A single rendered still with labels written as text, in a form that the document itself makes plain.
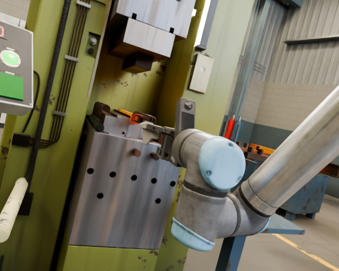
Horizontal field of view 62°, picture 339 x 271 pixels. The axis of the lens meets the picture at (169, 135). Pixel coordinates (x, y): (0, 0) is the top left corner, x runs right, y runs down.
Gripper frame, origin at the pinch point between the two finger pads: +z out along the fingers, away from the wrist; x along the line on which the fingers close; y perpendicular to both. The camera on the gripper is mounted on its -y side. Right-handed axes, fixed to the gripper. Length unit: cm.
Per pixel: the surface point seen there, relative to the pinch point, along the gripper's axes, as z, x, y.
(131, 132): 33.0, -1.0, 6.6
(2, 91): 14.8, -45.2, 0.9
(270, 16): 745, 552, -408
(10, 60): 21, -46, -8
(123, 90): 81, 1, -11
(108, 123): 32.9, -10.7, 4.9
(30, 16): 91, -53, -36
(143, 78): 81, 11, -21
